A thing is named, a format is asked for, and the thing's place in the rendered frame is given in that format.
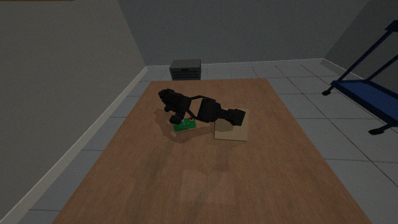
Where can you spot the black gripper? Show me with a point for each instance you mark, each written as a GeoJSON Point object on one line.
{"type": "Point", "coordinates": [179, 115]}

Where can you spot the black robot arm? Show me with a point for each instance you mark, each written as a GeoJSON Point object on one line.
{"type": "Point", "coordinates": [209, 110]}

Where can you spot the green circuit board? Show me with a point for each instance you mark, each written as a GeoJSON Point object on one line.
{"type": "Point", "coordinates": [185, 124]}

